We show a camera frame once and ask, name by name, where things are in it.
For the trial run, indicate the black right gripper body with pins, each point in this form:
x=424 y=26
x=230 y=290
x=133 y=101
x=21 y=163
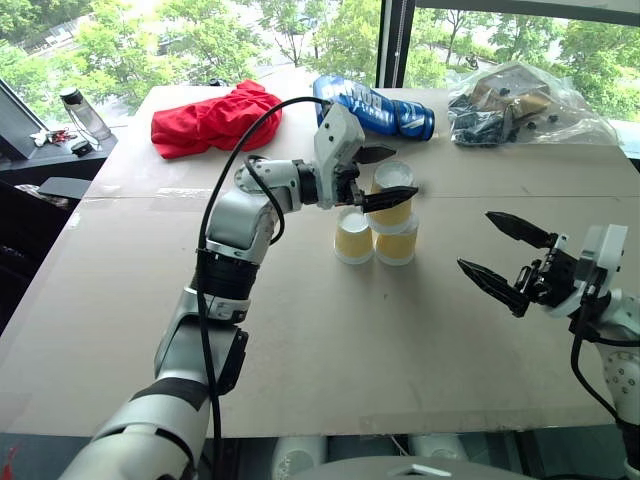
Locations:
x=552 y=275

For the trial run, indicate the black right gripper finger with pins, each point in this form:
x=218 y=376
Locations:
x=525 y=229
x=492 y=282

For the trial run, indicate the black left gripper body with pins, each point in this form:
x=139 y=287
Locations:
x=347 y=187

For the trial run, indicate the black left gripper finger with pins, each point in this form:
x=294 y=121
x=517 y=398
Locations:
x=376 y=154
x=390 y=198

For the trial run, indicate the yellow paper cup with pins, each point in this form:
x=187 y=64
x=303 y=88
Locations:
x=396 y=246
x=392 y=175
x=354 y=242

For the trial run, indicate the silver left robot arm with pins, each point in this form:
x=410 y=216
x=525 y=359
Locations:
x=235 y=220

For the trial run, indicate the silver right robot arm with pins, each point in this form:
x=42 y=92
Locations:
x=620 y=372

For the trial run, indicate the blue printed bag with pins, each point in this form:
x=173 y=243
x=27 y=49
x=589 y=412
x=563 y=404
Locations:
x=395 y=115

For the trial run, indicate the clear plastic bag of parts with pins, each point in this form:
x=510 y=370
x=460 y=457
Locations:
x=520 y=110

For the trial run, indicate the red cloth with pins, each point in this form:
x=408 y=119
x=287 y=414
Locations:
x=210 y=122

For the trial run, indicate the pale rounded cylinder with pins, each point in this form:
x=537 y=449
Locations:
x=299 y=452
x=437 y=446

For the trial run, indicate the grey rounded robot torso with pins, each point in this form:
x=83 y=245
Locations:
x=410 y=471

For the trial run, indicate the clear water bottle black cap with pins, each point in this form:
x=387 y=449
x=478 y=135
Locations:
x=87 y=117

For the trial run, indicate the small black round object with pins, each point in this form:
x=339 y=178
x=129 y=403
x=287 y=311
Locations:
x=80 y=147

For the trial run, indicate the black flat tablet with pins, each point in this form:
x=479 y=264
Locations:
x=65 y=186

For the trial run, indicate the black side desk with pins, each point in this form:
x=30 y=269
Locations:
x=55 y=162

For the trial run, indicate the red and white keyring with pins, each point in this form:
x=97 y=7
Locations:
x=52 y=136

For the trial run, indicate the black chair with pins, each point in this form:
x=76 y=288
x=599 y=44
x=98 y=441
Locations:
x=25 y=235

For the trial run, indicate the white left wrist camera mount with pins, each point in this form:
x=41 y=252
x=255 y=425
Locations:
x=340 y=132

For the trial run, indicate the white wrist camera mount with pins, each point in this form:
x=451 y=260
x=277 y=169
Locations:
x=340 y=132
x=607 y=245

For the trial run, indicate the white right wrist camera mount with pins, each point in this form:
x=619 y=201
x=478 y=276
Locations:
x=607 y=245

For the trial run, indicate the black window frame post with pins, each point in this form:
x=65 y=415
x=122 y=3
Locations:
x=396 y=42

